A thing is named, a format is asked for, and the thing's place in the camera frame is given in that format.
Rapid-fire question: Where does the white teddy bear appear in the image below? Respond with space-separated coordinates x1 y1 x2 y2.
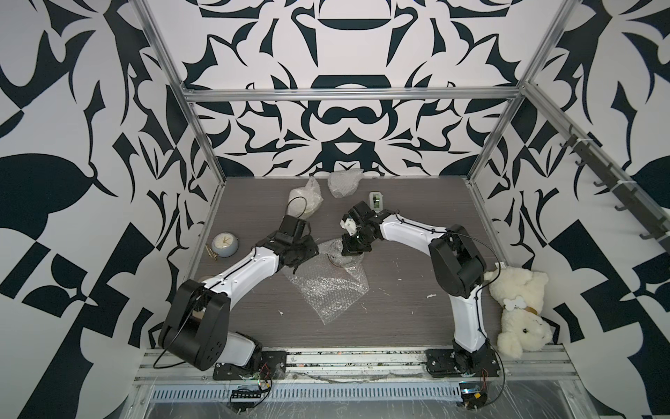
483 267 553 359

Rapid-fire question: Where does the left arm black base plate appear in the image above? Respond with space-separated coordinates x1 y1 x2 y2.
213 350 288 381

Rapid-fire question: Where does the white slotted cable duct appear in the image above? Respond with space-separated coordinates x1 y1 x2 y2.
151 382 462 403

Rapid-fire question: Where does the bubble wrap sheet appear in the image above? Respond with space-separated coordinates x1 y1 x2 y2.
281 238 369 325
286 176 324 220
327 169 364 199

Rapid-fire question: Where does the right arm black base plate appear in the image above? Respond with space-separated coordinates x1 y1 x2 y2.
424 344 501 378

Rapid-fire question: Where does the aluminium frame rail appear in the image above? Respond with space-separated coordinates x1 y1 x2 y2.
183 87 520 103

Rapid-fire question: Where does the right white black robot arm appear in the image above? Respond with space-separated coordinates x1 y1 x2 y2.
340 202 490 365

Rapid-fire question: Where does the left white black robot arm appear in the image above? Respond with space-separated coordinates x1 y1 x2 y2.
158 218 319 374

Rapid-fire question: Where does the left electronics board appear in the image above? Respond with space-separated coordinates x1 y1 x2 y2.
228 389 270 414

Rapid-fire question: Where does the right electronics board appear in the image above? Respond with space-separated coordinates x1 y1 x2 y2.
459 382 488 410

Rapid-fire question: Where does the grey wall hook rail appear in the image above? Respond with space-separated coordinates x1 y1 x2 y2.
561 125 669 253

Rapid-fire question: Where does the electronics board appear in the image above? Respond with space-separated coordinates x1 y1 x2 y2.
459 382 488 410
228 389 270 414

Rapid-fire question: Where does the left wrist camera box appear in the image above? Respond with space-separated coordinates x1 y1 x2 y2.
276 215 307 243

